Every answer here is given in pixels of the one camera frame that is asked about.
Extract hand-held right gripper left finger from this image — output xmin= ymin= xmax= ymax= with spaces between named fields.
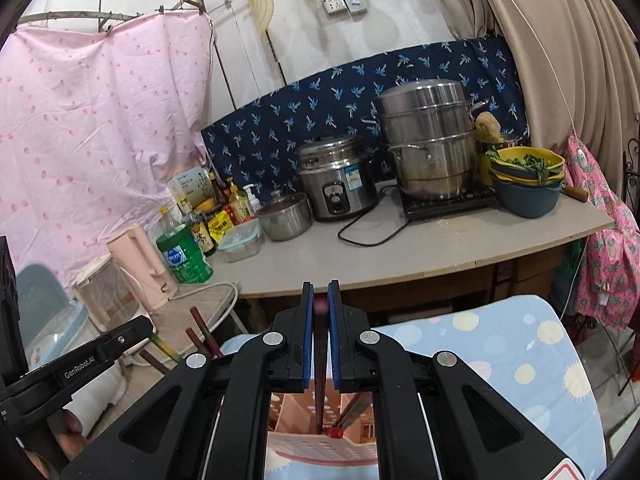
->
xmin=60 ymin=282 xmax=316 ymax=480

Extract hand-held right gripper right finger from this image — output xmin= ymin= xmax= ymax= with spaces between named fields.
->
xmin=326 ymin=280 xmax=586 ymax=480

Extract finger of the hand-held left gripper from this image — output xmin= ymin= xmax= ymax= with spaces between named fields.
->
xmin=94 ymin=316 xmax=156 ymax=362

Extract green yellow chopstick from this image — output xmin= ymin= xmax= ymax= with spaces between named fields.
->
xmin=150 ymin=332 xmax=181 ymax=362

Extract dark red chopstick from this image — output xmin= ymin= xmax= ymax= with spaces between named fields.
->
xmin=139 ymin=350 xmax=170 ymax=376
xmin=314 ymin=302 xmax=327 ymax=433
xmin=189 ymin=307 xmax=222 ymax=361

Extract pink perforated utensil holder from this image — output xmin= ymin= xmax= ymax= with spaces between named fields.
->
xmin=265 ymin=392 xmax=379 ymax=466

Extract person's left hand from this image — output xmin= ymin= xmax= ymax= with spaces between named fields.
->
xmin=22 ymin=409 xmax=89 ymax=480

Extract white blender jug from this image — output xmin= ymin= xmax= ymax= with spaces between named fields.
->
xmin=72 ymin=254 xmax=151 ymax=333

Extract white blue plastic tub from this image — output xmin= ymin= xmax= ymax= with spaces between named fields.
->
xmin=15 ymin=264 xmax=126 ymax=436

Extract pink electric kettle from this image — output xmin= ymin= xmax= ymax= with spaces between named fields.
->
xmin=106 ymin=223 xmax=179 ymax=311

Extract brown chopstick red tip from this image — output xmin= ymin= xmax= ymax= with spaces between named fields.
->
xmin=334 ymin=394 xmax=373 ymax=437

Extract green plastic bottle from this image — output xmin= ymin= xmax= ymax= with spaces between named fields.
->
xmin=156 ymin=224 xmax=215 ymax=285

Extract clear plastic food container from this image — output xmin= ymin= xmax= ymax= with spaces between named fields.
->
xmin=217 ymin=220 xmax=262 ymax=263

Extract clear bottle yellow cap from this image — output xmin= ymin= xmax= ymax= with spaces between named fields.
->
xmin=159 ymin=206 xmax=185 ymax=236

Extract dark soy sauce bottle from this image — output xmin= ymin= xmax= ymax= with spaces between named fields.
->
xmin=185 ymin=212 xmax=217 ymax=257

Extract small steel pot glass lid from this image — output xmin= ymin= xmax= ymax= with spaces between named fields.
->
xmin=255 ymin=190 xmax=313 ymax=242

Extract yellow seasoning packet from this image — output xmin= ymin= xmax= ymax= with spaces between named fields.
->
xmin=207 ymin=210 xmax=233 ymax=243

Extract yellow oil bottle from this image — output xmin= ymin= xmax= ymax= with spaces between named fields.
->
xmin=227 ymin=177 xmax=253 ymax=223

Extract white carton box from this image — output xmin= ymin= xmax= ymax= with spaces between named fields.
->
xmin=166 ymin=167 xmax=213 ymax=213

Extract steel rice cooker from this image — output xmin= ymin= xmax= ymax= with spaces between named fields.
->
xmin=295 ymin=135 xmax=380 ymax=222

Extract blue polka dot cloth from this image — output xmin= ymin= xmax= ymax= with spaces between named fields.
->
xmin=220 ymin=296 xmax=608 ymax=480

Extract dark glass bottle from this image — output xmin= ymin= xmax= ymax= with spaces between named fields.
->
xmin=209 ymin=172 xmax=231 ymax=206

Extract black induction cooker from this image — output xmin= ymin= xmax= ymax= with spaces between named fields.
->
xmin=400 ymin=185 xmax=498 ymax=220

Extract pink spotted curtain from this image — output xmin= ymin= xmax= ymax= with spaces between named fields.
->
xmin=0 ymin=12 xmax=215 ymax=286

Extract stacked steel steamer pot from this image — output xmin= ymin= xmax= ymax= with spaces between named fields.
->
xmin=361 ymin=80 xmax=491 ymax=201

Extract navy palm print cloth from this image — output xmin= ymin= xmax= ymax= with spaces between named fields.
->
xmin=200 ymin=35 xmax=530 ymax=193

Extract blue plastic basin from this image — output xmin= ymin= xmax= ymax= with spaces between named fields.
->
xmin=492 ymin=172 xmax=563 ymax=219

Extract leafy greens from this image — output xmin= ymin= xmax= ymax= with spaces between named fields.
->
xmin=487 ymin=152 xmax=556 ymax=181

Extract tan loofah sponge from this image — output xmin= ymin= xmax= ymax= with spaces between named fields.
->
xmin=474 ymin=111 xmax=503 ymax=143

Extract yellow colander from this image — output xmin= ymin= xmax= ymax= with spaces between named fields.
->
xmin=485 ymin=146 xmax=566 ymax=186

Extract pink pineapple print garment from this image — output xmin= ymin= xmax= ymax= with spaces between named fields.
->
xmin=565 ymin=132 xmax=640 ymax=331

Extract black metal rack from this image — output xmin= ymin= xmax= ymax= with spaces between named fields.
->
xmin=612 ymin=137 xmax=640 ymax=396

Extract beige curtain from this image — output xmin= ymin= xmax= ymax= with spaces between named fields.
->
xmin=420 ymin=0 xmax=640 ymax=156

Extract white cable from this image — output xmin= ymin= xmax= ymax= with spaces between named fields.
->
xmin=167 ymin=281 xmax=248 ymax=336

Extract black power cord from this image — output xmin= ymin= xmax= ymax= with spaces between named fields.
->
xmin=337 ymin=182 xmax=406 ymax=247

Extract white cord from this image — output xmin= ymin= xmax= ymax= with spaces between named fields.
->
xmin=480 ymin=0 xmax=581 ymax=138

